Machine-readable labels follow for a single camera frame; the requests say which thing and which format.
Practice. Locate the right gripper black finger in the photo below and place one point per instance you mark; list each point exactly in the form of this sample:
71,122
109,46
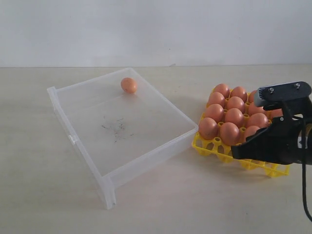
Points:
246,150

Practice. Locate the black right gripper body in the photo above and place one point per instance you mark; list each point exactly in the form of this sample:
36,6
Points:
286,142

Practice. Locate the yellow plastic egg tray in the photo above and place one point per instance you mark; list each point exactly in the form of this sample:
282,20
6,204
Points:
215,146

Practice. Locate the clear plastic tray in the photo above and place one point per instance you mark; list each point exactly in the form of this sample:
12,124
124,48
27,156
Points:
120,135

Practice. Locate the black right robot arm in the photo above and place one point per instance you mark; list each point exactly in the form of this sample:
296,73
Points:
284,141

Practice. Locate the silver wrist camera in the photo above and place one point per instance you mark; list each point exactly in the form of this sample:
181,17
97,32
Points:
293,98

